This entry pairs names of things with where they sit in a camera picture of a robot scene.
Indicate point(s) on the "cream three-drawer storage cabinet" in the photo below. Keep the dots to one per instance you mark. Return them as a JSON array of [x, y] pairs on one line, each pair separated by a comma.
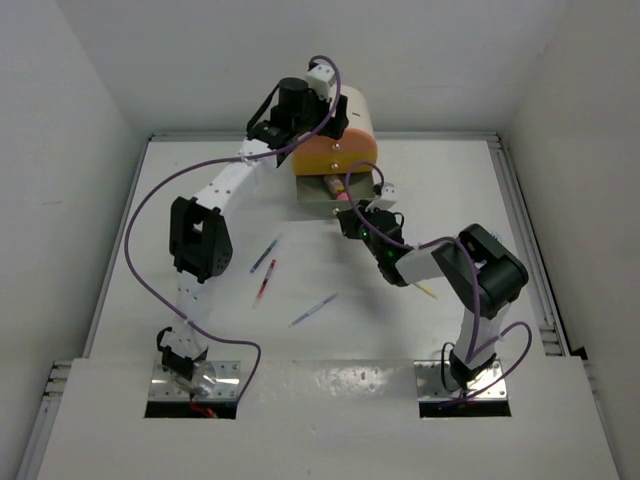
[[351, 158]]

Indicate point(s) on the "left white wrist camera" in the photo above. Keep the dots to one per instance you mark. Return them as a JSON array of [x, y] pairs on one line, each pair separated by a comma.
[[321, 78]]

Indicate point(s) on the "blue pen lower centre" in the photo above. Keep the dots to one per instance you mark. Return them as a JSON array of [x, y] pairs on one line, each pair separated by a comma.
[[313, 309]]

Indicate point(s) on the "blue pen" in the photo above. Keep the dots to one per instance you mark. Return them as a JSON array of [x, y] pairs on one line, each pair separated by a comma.
[[265, 253], [313, 309]]

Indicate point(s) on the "yellow highlighter pen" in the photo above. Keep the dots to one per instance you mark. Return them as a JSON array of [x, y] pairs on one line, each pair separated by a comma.
[[426, 290]]

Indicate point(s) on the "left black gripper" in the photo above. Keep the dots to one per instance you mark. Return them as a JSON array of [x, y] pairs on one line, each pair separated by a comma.
[[333, 126]]

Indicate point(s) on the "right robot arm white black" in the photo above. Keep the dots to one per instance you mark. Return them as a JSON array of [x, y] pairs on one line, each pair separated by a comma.
[[486, 277]]

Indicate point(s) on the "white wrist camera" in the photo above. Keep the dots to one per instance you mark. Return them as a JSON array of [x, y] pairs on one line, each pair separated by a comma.
[[386, 198], [321, 78]]

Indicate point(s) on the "metal base plate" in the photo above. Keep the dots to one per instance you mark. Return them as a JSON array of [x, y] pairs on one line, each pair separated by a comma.
[[213, 381], [435, 383]]

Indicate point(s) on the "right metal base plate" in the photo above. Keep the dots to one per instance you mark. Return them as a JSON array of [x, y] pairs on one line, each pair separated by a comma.
[[435, 383]]

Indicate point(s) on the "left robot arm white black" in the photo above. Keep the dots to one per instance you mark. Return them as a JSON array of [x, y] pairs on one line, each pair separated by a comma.
[[199, 239]]

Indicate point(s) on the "red pen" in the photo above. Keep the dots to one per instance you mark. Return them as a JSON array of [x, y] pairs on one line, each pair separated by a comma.
[[264, 283]]

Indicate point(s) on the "blue pen upper left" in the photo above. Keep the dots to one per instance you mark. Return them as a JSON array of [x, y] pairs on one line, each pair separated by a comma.
[[265, 253]]

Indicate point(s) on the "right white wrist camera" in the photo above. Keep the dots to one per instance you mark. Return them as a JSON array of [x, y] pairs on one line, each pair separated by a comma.
[[386, 198]]

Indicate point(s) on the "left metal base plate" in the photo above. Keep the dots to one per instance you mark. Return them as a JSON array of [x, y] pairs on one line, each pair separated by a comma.
[[213, 381]]

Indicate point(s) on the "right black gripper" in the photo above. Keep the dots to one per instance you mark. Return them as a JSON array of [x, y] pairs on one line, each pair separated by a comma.
[[350, 221]]

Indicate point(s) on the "pink glue stick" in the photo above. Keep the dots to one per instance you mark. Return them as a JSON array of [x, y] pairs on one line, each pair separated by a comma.
[[336, 187]]

